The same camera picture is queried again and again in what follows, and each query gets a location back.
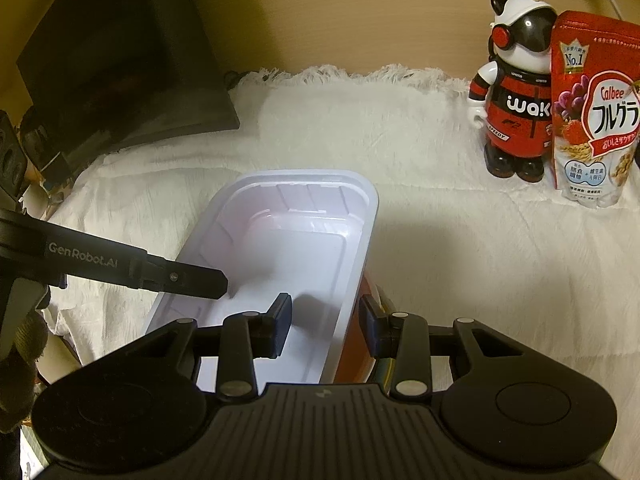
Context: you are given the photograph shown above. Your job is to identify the red and black bear figurine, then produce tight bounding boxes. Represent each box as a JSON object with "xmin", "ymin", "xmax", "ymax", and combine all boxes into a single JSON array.
[{"xmin": 467, "ymin": 0, "xmax": 559, "ymax": 169}]

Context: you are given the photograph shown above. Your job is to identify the dark framed panel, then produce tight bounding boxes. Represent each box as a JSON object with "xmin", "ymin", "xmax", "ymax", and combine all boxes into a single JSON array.
[{"xmin": 15, "ymin": 0, "xmax": 242, "ymax": 155}]

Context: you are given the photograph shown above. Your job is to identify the orange container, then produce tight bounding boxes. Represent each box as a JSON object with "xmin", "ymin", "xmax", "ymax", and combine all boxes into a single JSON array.
[{"xmin": 332, "ymin": 272, "xmax": 396, "ymax": 387}]

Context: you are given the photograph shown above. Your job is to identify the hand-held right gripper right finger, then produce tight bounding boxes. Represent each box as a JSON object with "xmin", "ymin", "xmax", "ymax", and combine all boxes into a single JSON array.
[{"xmin": 359, "ymin": 294, "xmax": 502, "ymax": 397}]

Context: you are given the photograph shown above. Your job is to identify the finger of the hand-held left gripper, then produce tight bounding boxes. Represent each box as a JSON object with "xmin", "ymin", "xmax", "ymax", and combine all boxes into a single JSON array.
[{"xmin": 131, "ymin": 255, "xmax": 230, "ymax": 302}]

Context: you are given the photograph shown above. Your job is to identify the white fluffy cloth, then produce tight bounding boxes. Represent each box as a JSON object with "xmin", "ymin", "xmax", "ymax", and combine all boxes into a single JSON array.
[{"xmin": 42, "ymin": 64, "xmax": 640, "ymax": 480}]

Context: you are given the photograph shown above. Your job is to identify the person's left hand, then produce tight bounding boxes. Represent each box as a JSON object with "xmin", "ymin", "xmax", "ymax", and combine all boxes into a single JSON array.
[{"xmin": 0, "ymin": 292, "xmax": 51, "ymax": 416}]

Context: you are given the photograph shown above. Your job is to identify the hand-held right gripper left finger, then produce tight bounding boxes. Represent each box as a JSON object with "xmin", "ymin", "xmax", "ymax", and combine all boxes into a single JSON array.
[{"xmin": 160, "ymin": 292, "xmax": 294, "ymax": 397}]

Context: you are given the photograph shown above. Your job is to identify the white rectangular plastic container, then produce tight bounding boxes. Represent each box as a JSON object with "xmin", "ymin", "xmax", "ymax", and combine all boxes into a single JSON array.
[{"xmin": 145, "ymin": 170, "xmax": 378, "ymax": 395}]

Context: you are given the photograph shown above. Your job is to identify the red cereal bag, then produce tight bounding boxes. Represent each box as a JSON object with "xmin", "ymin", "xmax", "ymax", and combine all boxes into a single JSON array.
[{"xmin": 550, "ymin": 10, "xmax": 640, "ymax": 209}]

